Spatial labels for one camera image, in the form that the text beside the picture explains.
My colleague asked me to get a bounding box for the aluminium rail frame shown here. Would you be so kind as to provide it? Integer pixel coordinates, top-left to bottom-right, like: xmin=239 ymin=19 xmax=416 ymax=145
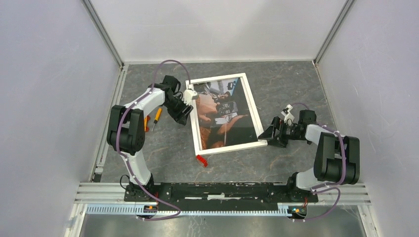
xmin=64 ymin=183 xmax=381 ymax=237

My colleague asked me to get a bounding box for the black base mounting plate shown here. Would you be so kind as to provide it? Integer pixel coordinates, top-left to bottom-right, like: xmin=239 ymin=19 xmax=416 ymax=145
xmin=124 ymin=182 xmax=319 ymax=212

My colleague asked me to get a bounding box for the red toy brick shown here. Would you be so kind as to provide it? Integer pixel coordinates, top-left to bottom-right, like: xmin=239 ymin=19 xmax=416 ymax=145
xmin=196 ymin=155 xmax=208 ymax=168

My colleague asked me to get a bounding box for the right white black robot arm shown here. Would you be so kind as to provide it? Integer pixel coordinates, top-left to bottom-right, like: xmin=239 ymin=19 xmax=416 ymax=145
xmin=258 ymin=109 xmax=360 ymax=201

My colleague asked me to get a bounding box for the photo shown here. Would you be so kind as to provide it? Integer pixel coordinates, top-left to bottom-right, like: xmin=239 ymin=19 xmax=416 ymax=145
xmin=193 ymin=78 xmax=258 ymax=150

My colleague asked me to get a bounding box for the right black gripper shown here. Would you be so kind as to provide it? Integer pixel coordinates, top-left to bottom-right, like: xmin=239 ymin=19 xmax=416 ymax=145
xmin=257 ymin=117 xmax=303 ymax=148

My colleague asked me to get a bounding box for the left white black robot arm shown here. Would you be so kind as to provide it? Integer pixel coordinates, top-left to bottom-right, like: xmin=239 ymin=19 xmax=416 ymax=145
xmin=106 ymin=76 xmax=199 ymax=201

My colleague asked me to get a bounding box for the orange blue toy block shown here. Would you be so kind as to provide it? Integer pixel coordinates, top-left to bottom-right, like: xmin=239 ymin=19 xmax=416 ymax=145
xmin=144 ymin=116 xmax=151 ymax=132

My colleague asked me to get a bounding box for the slotted cable duct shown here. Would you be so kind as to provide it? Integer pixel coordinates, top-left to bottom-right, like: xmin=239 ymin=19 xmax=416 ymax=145
xmin=86 ymin=204 xmax=291 ymax=217

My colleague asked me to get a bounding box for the orange handle screwdriver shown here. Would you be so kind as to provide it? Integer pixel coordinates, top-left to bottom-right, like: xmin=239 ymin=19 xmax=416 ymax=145
xmin=151 ymin=107 xmax=163 ymax=131

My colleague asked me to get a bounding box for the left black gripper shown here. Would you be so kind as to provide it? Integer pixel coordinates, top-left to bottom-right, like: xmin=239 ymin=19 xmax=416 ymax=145
xmin=163 ymin=95 xmax=194 ymax=126

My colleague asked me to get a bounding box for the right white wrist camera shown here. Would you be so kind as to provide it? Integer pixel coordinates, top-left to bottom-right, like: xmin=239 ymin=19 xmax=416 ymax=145
xmin=281 ymin=104 xmax=295 ymax=125

